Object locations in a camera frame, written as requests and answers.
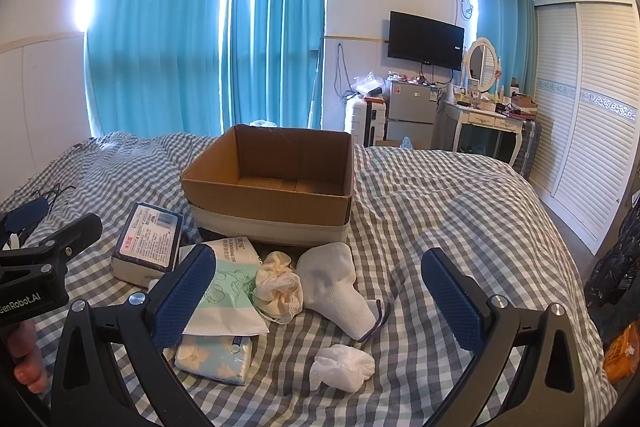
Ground white sock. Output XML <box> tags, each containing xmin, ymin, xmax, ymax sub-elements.
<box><xmin>295</xmin><ymin>243</ymin><xmax>386</xmax><ymax>342</ymax></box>

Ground grey wall cable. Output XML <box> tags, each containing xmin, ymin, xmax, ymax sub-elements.
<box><xmin>334</xmin><ymin>42</ymin><xmax>352</xmax><ymax>100</ymax></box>

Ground narrow teal curtain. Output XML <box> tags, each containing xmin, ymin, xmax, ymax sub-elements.
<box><xmin>220</xmin><ymin>0</ymin><xmax>331</xmax><ymax>135</ymax></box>

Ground person's left hand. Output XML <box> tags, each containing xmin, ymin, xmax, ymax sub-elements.
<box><xmin>14</xmin><ymin>322</ymin><xmax>49</xmax><ymax>394</ymax></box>

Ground white dressing table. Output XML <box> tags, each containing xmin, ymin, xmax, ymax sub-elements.
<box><xmin>442</xmin><ymin>99</ymin><xmax>538</xmax><ymax>168</ymax></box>

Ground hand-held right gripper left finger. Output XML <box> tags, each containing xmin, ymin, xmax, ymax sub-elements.
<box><xmin>50</xmin><ymin>243</ymin><xmax>217</xmax><ymax>427</ymax></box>

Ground brown box on table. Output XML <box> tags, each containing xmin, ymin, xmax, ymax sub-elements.
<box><xmin>511</xmin><ymin>93</ymin><xmax>540</xmax><ymax>114</ymax></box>

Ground cream cloth bundle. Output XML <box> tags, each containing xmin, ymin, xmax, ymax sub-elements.
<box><xmin>255</xmin><ymin>251</ymin><xmax>304</xmax><ymax>323</ymax></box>

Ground black wall television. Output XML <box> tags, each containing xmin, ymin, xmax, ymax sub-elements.
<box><xmin>387</xmin><ymin>11</ymin><xmax>466</xmax><ymax>72</ymax></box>

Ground white cloth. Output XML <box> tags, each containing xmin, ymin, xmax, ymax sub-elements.
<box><xmin>308</xmin><ymin>343</ymin><xmax>376</xmax><ymax>392</ymax></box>

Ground white louvred wardrobe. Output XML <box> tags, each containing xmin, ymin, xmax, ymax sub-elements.
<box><xmin>527</xmin><ymin>0</ymin><xmax>640</xmax><ymax>255</ymax></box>

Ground white suitcase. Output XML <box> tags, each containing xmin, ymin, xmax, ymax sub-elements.
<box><xmin>344</xmin><ymin>98</ymin><xmax>388</xmax><ymax>148</ymax></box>

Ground grey checked bed sheet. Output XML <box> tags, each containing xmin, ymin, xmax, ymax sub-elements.
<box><xmin>0</xmin><ymin>131</ymin><xmax>618</xmax><ymax>427</ymax></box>

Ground grey small fridge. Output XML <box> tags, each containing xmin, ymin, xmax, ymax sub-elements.
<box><xmin>387</xmin><ymin>79</ymin><xmax>443</xmax><ymax>150</ymax></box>

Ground black plastic bag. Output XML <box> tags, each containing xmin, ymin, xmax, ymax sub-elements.
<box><xmin>585</xmin><ymin>207</ymin><xmax>640</xmax><ymax>343</ymax></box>

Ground white oval mirror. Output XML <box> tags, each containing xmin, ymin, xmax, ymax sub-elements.
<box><xmin>462</xmin><ymin>38</ymin><xmax>501</xmax><ymax>94</ymax></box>

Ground dark blue tissue pack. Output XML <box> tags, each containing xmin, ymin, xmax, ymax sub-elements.
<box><xmin>111</xmin><ymin>202</ymin><xmax>185</xmax><ymax>290</ymax></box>

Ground wide teal curtain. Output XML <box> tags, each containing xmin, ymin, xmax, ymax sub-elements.
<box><xmin>82</xmin><ymin>0</ymin><xmax>228</xmax><ymax>142</ymax></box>

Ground brown cardboard box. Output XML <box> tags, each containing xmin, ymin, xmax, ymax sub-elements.
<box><xmin>180</xmin><ymin>124</ymin><xmax>355</xmax><ymax>248</ymax></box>

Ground clear plastic bag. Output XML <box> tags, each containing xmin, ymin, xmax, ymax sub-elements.
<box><xmin>350</xmin><ymin>72</ymin><xmax>388</xmax><ymax>100</ymax></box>

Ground black cable on bed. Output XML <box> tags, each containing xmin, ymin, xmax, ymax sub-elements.
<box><xmin>27</xmin><ymin>186</ymin><xmax>77</xmax><ymax>214</ymax></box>

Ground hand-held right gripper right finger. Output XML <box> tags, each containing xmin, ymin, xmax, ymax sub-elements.
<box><xmin>421</xmin><ymin>248</ymin><xmax>586</xmax><ymax>427</ymax></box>

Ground green and white wipes packet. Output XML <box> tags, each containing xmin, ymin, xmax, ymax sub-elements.
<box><xmin>179</xmin><ymin>237</ymin><xmax>271</xmax><ymax>338</ymax></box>

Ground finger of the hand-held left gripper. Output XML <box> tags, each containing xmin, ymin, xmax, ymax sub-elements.
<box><xmin>0</xmin><ymin>200</ymin><xmax>48</xmax><ymax>240</ymax></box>
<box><xmin>0</xmin><ymin>213</ymin><xmax>103</xmax><ymax>276</ymax></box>

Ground silver suitcase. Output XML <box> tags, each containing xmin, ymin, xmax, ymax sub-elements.
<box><xmin>510</xmin><ymin>117</ymin><xmax>543</xmax><ymax>180</ymax></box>

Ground teal curtain beside wardrobe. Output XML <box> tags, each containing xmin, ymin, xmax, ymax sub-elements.
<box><xmin>472</xmin><ymin>0</ymin><xmax>537</xmax><ymax>92</ymax></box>

